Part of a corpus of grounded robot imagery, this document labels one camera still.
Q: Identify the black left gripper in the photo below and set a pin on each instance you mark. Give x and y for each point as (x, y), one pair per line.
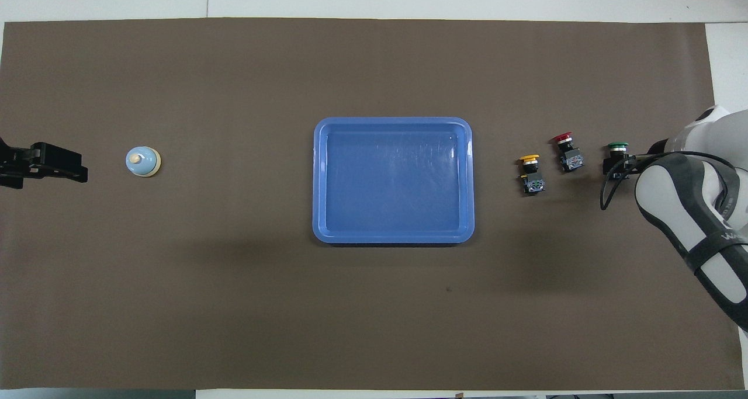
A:
(52, 160)

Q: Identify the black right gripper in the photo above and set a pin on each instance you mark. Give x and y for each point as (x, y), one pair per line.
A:
(653, 149)

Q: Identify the green push button switch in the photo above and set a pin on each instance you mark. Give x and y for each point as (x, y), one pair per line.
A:
(617, 146)

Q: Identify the red push button switch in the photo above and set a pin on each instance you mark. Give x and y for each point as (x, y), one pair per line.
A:
(570, 159)

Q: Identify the yellow push button switch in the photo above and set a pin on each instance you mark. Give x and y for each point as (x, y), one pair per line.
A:
(533, 184)

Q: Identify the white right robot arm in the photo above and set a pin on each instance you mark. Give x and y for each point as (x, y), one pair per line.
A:
(672, 212)

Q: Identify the light blue service bell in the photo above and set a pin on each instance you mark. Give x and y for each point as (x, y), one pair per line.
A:
(142, 162)

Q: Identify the blue plastic tray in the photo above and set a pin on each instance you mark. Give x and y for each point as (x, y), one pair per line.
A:
(394, 183)

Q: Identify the brown table mat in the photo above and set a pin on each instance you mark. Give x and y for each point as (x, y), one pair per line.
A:
(234, 299)

